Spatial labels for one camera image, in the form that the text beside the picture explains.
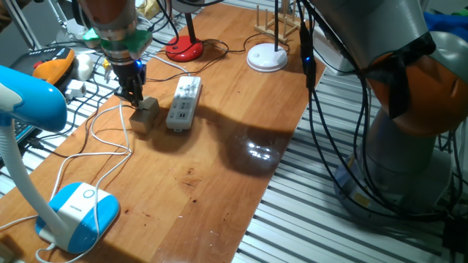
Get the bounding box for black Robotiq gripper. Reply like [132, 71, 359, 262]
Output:
[111, 59, 147, 108]

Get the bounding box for white lamp cord with plug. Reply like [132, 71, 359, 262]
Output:
[0, 99, 135, 263]

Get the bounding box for forearm in brown sleeve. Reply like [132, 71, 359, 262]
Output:
[0, 0, 32, 32]

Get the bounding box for white power strip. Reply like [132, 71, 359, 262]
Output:
[165, 75, 203, 132]

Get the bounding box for white power adapter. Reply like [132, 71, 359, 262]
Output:
[64, 79, 87, 102]

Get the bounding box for blue white desk lamp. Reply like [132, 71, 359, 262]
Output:
[0, 64, 121, 255]

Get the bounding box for white round lamp base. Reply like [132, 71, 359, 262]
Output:
[246, 0, 289, 73]

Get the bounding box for light wooden block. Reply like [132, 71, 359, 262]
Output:
[140, 95, 161, 118]
[129, 108, 156, 135]

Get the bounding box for green wrist adapter flange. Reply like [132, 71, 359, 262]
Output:
[100, 28, 154, 61]

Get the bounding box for white oval plastic object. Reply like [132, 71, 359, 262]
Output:
[75, 53, 95, 82]

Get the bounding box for orange black teach pendant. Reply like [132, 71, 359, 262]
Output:
[10, 45, 76, 85]

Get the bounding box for yellow paper bag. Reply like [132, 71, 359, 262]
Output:
[135, 0, 162, 21]

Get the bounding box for wooden peg rack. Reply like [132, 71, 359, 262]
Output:
[254, 0, 308, 44]

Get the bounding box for white plastic drawer cabinet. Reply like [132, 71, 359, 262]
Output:
[312, 25, 354, 77]

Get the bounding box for blue plastic bag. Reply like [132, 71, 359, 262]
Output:
[423, 11, 468, 42]

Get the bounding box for yellow-handled pliers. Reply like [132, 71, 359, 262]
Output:
[102, 57, 115, 84]

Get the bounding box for grey-white power strip cable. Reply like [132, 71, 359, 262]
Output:
[146, 53, 191, 77]

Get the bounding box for aluminium frame post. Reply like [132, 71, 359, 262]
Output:
[3, 0, 41, 50]

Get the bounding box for black white-lamp cord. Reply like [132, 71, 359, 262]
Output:
[228, 32, 290, 54]

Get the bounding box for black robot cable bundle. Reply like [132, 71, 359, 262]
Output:
[298, 0, 468, 220]

